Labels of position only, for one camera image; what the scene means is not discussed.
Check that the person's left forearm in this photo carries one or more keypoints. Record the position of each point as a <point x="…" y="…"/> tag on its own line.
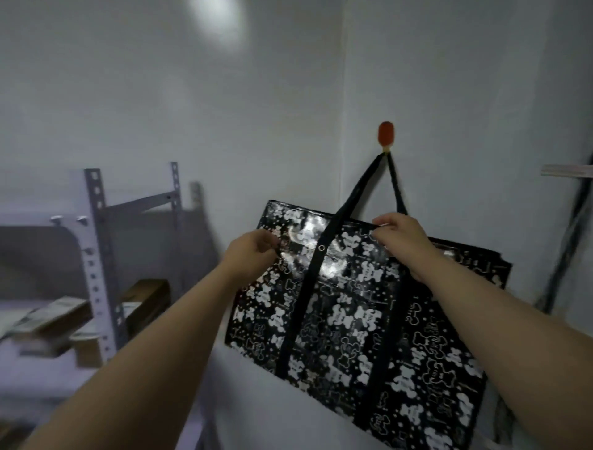
<point x="139" y="371"/>

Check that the person's right hand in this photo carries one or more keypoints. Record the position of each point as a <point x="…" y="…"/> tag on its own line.
<point x="407" y="243"/>

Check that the person's right forearm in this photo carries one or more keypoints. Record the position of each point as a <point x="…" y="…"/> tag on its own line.
<point x="514" y="352"/>

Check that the grey metal shelving rack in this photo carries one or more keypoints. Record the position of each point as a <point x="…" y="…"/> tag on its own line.
<point x="99" y="259"/>

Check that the orange wall hook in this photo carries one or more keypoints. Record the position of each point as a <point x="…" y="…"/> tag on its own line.
<point x="385" y="133"/>

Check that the person's left hand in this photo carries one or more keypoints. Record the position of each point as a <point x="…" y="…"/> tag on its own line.
<point x="250" y="259"/>

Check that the person's right fingers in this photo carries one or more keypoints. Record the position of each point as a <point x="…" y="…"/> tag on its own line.
<point x="382" y="229"/>

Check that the brown cardboard box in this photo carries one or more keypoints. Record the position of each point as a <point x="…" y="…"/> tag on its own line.
<point x="146" y="301"/>

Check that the person's left fingers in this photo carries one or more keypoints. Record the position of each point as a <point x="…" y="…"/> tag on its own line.
<point x="271" y="243"/>

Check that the black white patterned tote bag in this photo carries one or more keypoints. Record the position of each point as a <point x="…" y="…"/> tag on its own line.
<point x="361" y="324"/>

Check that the flat cardboard box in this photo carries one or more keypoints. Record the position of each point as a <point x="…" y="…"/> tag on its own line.
<point x="51" y="320"/>

